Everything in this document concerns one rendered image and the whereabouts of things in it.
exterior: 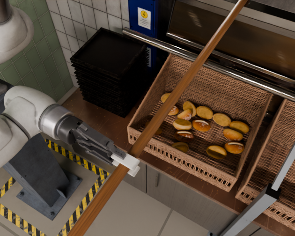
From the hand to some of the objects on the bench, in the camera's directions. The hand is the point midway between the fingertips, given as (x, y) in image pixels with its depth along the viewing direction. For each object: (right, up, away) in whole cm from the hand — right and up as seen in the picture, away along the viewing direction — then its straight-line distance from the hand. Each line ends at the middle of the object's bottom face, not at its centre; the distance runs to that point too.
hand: (126, 162), depth 70 cm
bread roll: (+50, +1, +74) cm, 89 cm away
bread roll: (+45, +8, +78) cm, 91 cm away
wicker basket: (+31, +4, +77) cm, 83 cm away
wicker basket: (+82, -21, +59) cm, 103 cm away
